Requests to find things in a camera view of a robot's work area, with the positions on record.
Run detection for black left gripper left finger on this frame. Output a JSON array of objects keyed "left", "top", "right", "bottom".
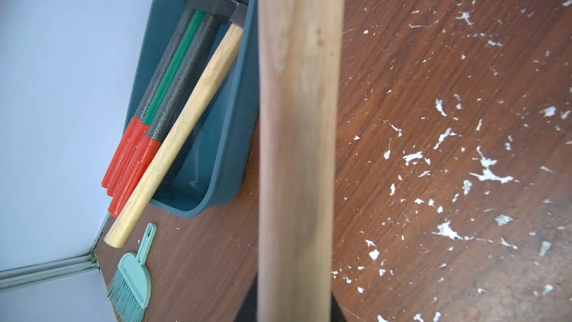
[{"left": 234, "top": 275, "right": 258, "bottom": 322}]

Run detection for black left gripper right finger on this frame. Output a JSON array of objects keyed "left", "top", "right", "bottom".
[{"left": 331, "top": 293, "right": 346, "bottom": 322}]

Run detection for green metal hoe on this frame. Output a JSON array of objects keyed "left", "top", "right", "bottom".
[{"left": 106, "top": 8, "right": 206, "bottom": 198}]

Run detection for speckled black metal hoe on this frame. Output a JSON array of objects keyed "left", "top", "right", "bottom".
[{"left": 101, "top": 0, "right": 211, "bottom": 190}]

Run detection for teal plastic storage box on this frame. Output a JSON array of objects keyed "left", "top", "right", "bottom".
[{"left": 126, "top": 0, "right": 259, "bottom": 219}]

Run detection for mint green hand brush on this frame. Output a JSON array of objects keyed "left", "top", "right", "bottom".
[{"left": 108, "top": 222, "right": 156, "bottom": 321}]

